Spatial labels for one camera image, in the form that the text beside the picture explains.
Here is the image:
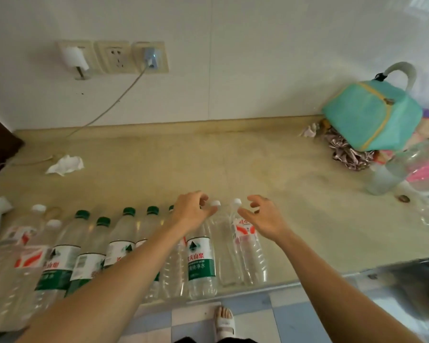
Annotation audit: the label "person's right hand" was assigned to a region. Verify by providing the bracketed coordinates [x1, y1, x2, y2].
[237, 194, 293, 244]

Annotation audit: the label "person's left hand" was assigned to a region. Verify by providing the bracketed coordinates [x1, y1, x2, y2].
[171, 190, 219, 235]

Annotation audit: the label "white-cap red-label bottle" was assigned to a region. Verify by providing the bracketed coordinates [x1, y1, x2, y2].
[230, 198, 269, 285]

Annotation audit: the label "row of bottles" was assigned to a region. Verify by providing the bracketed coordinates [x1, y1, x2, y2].
[0, 203, 219, 333]

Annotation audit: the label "person's left forearm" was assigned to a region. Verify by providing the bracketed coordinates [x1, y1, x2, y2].
[16, 224, 186, 343]

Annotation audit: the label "person's right forearm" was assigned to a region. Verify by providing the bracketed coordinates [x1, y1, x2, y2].
[275, 232, 426, 343]

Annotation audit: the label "person's black shorts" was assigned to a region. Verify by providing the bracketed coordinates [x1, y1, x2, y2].
[173, 337, 260, 343]

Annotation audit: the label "beige table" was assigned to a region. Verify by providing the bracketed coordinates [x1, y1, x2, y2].
[0, 114, 429, 336]

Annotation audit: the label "crumpled white tissue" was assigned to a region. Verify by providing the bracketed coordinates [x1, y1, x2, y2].
[44, 154, 85, 177]
[299, 121, 321, 139]

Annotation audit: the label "clear bag of brown snacks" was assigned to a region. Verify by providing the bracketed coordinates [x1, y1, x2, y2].
[318, 119, 376, 172]

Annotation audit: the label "white sandal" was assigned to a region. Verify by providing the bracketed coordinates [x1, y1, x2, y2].
[214, 306, 236, 338]

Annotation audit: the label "tan rubber band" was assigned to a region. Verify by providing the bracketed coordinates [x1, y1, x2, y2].
[44, 206, 64, 221]

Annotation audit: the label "teal handbag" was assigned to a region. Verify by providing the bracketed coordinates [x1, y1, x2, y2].
[321, 61, 423, 152]

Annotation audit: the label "white flat box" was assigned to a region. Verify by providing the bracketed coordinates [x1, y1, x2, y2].
[377, 146, 429, 202]

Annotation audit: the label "blue-grey plug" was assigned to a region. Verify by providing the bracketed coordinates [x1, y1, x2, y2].
[143, 47, 161, 70]

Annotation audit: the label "pink object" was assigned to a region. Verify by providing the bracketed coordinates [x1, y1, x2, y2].
[406, 148, 429, 184]

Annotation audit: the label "white charger plug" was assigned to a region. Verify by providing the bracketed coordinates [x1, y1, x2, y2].
[62, 46, 92, 81]

